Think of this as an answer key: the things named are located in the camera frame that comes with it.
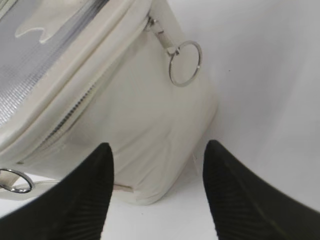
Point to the silver ring zipper pull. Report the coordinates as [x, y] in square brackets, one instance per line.
[15, 181]
[184, 57]

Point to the cream fabric zipper bag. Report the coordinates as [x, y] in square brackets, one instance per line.
[78, 73]

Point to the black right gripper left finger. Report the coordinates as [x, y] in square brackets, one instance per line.
[74, 209]

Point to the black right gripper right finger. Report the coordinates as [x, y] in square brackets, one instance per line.
[245, 207]

